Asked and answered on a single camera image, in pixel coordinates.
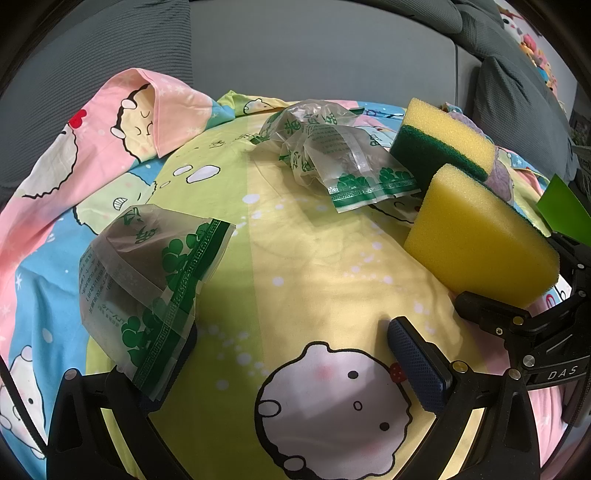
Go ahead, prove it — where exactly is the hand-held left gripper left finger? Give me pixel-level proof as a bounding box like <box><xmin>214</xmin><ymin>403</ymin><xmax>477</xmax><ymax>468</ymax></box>
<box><xmin>46</xmin><ymin>318</ymin><xmax>200</xmax><ymax>480</ymax></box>

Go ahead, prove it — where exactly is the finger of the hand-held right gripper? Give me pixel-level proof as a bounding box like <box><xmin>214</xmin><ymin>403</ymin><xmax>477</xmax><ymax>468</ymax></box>
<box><xmin>547</xmin><ymin>233</ymin><xmax>591</xmax><ymax>296</ymax></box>
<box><xmin>455</xmin><ymin>291</ymin><xmax>587</xmax><ymax>370</ymax></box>

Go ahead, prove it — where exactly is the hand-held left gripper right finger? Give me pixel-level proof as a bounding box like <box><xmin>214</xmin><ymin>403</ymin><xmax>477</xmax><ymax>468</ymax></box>
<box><xmin>387</xmin><ymin>316</ymin><xmax>543</xmax><ymax>480</ymax></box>

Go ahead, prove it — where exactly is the green cardboard box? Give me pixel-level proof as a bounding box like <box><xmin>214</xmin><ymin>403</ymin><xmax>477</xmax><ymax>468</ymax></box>
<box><xmin>536</xmin><ymin>174</ymin><xmax>585</xmax><ymax>236</ymax></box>

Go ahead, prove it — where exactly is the yellow green scouring sponge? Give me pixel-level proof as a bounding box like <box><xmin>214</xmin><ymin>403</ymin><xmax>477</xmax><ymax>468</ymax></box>
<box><xmin>389</xmin><ymin>97</ymin><xmax>496</xmax><ymax>182</ymax></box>
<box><xmin>403</xmin><ymin>164</ymin><xmax>561</xmax><ymax>308</ymax></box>

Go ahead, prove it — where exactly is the clear green printed plastic bag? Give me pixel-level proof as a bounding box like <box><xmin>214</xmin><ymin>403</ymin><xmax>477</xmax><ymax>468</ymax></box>
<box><xmin>252</xmin><ymin>98</ymin><xmax>365</xmax><ymax>153</ymax></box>
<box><xmin>277</xmin><ymin>122</ymin><xmax>422</xmax><ymax>214</ymax></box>
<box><xmin>78</xmin><ymin>205</ymin><xmax>237</xmax><ymax>402</ymax></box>

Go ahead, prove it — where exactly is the purple mesh cloth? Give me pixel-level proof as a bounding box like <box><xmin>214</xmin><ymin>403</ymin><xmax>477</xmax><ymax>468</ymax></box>
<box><xmin>443</xmin><ymin>104</ymin><xmax>515</xmax><ymax>204</ymax></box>

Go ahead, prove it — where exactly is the cartoon printed blanket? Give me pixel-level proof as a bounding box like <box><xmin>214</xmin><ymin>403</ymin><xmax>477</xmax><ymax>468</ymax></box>
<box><xmin>0</xmin><ymin>68</ymin><xmax>591</xmax><ymax>480</ymax></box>

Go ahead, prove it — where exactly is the grey ribbed cushion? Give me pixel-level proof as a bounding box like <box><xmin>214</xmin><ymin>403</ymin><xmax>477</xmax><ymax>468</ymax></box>
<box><xmin>475</xmin><ymin>55</ymin><xmax>580</xmax><ymax>155</ymax></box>
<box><xmin>0</xmin><ymin>0</ymin><xmax>197</xmax><ymax>195</ymax></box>

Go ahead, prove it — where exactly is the pile of colourful plush toys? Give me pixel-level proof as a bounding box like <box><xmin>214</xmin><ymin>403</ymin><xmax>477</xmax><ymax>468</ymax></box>
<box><xmin>499</xmin><ymin>0</ymin><xmax>559</xmax><ymax>88</ymax></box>

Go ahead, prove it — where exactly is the grey sofa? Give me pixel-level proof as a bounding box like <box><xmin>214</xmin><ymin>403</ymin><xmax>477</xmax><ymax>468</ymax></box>
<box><xmin>0</xmin><ymin>0</ymin><xmax>591</xmax><ymax>199</ymax></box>

